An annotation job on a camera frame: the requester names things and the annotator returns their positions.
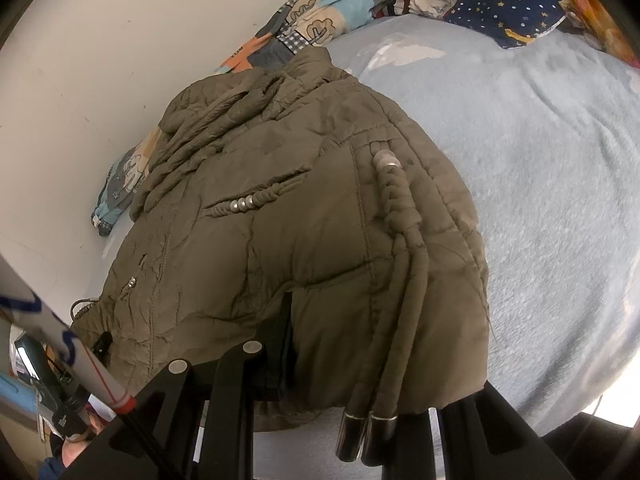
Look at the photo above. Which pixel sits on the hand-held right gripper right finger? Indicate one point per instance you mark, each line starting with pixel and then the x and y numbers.
pixel 490 440

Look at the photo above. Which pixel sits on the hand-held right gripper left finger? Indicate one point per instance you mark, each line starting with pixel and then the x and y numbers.
pixel 235 385

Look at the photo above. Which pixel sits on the olive puffer jacket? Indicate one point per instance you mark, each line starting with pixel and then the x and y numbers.
pixel 300 210

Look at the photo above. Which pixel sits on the person's left forearm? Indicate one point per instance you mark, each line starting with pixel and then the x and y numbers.
pixel 75 455

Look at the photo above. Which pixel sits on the patchwork printed blanket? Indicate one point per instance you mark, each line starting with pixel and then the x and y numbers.
pixel 345 5

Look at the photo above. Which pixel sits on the orange patterned cloth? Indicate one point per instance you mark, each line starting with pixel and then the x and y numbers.
pixel 600 25

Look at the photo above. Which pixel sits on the navy star print pillow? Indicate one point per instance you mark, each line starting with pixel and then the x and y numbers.
pixel 500 5

